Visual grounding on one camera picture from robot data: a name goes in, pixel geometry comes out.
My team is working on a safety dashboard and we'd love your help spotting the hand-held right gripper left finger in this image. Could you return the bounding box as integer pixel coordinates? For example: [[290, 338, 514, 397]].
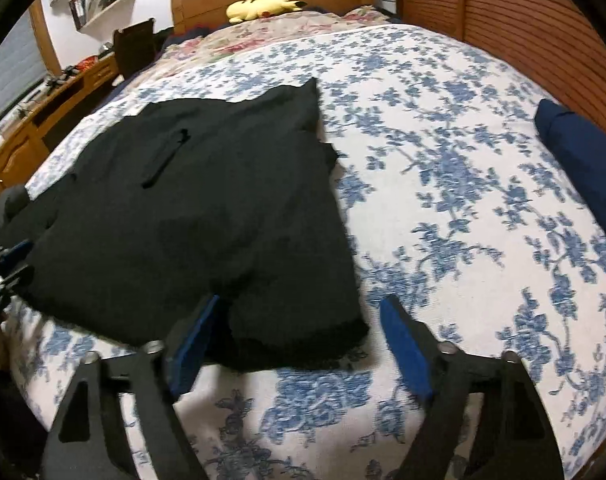
[[40, 294, 221, 480]]

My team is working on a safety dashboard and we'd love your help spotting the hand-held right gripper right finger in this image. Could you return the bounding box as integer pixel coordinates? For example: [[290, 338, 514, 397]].
[[380, 294, 566, 480]]

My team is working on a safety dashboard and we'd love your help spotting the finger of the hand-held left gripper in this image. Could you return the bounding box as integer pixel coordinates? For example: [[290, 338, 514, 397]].
[[0, 265, 35, 302], [0, 239, 34, 273]]

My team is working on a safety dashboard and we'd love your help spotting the black coat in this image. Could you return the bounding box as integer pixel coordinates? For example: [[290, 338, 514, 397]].
[[0, 77, 371, 373]]

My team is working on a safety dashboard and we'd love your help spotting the wooden desk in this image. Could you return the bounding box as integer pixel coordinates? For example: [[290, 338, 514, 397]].
[[0, 52, 121, 211]]

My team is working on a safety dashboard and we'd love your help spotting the blue floral bedsheet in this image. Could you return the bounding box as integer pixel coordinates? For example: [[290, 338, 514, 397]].
[[3, 22, 606, 480]]

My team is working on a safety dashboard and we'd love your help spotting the grey window blind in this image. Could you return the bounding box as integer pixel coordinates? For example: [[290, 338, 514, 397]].
[[0, 10, 48, 136]]

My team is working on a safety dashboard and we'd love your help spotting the dark wooden chair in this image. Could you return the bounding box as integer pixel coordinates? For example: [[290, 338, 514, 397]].
[[112, 19, 156, 81]]

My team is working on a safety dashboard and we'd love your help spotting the navy blue cloth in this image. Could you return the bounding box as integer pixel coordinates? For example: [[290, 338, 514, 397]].
[[534, 98, 606, 266]]

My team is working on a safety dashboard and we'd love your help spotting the red floral quilt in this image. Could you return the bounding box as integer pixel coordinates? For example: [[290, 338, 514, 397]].
[[160, 7, 398, 61]]

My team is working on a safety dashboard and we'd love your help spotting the yellow plush toy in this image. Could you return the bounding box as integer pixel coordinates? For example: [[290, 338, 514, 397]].
[[226, 0, 308, 24]]

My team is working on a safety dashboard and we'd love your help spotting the wooden louvered wardrobe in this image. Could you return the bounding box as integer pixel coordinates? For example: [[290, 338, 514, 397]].
[[390, 0, 606, 146]]

